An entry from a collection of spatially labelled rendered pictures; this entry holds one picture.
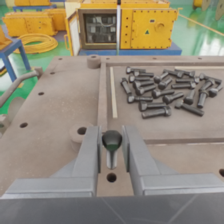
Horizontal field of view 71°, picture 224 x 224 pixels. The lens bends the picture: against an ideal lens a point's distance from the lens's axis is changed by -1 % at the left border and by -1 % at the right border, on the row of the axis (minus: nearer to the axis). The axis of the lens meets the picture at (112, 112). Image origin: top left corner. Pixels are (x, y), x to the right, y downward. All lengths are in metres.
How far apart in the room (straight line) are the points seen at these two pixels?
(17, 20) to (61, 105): 6.22
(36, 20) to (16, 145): 6.09
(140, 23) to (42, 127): 2.61
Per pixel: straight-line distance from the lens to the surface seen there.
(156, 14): 2.84
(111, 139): 0.15
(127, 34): 2.81
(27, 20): 6.43
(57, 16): 6.87
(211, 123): 0.34
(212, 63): 0.57
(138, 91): 0.35
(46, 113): 0.33
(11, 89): 0.44
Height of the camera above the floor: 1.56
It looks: 40 degrees down
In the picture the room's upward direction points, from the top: straight up
